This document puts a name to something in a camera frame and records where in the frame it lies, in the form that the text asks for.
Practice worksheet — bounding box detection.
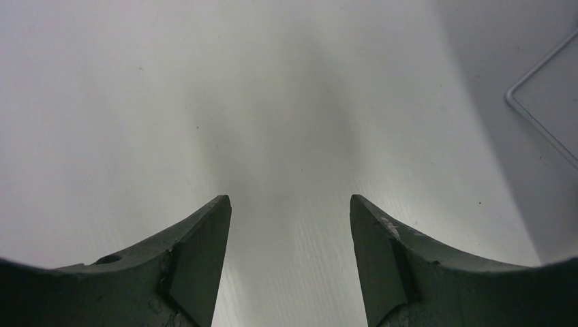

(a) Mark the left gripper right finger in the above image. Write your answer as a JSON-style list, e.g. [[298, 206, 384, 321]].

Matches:
[[350, 195, 577, 326]]

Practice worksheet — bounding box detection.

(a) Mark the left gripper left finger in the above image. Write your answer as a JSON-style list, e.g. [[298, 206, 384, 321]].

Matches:
[[1, 195, 232, 326]]

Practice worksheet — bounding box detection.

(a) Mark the wire whiteboard stand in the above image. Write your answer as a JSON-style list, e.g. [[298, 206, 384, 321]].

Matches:
[[505, 29, 577, 168]]

